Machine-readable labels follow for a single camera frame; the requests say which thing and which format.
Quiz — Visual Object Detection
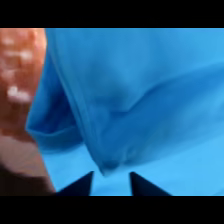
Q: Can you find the blue T-shirt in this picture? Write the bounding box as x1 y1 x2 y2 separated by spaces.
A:
25 28 224 197

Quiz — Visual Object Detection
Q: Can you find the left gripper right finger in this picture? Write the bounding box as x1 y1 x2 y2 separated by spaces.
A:
129 171 173 197

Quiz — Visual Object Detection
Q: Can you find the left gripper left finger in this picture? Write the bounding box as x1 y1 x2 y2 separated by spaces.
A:
55 170 95 197

